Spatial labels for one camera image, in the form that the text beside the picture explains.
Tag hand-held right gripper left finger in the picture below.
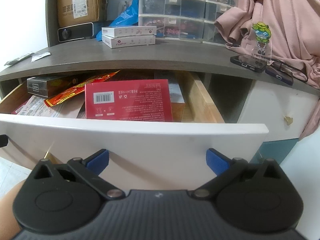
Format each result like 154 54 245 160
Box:
34 149 124 200

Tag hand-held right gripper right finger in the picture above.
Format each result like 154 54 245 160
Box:
192 148 285 198

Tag white drawer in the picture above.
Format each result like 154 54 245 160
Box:
0 69 269 193
237 79 316 141

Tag red box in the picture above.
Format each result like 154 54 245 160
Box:
85 79 174 122

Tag narrow clear drawer organizer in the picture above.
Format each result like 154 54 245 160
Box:
202 0 240 46

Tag wide clear drawer organizer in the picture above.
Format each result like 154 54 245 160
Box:
138 0 207 41

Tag white printed leaflet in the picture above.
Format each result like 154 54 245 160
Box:
11 96 60 118

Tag dark glossy box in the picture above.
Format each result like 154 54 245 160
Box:
27 76 76 98

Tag person's leg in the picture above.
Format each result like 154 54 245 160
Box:
0 184 22 234

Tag red snack packet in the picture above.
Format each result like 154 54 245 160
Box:
44 70 121 108

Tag grey and white box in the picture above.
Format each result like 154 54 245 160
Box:
154 70 186 104

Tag grey foil packet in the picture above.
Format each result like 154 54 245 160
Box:
4 52 36 66

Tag white torn packet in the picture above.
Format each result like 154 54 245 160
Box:
31 52 51 62

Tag black phone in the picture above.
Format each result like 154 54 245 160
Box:
230 54 268 74

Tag blue phone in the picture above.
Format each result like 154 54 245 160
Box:
265 65 294 86

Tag grey wooden desk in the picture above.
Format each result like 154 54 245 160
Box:
0 0 320 100

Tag black eyeglasses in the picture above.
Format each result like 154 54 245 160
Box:
271 58 309 83

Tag white flat box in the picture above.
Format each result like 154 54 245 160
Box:
101 26 157 38
102 34 156 49

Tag acrylic cartoon figure stand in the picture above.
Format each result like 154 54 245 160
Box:
246 22 274 67

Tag black and white projector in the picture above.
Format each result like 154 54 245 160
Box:
57 22 94 43

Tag blue plastic bag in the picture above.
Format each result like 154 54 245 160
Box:
96 0 140 41

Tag pink cloth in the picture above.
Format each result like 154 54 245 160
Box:
214 0 320 140

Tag brown cardboard box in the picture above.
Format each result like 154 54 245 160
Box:
55 0 111 28

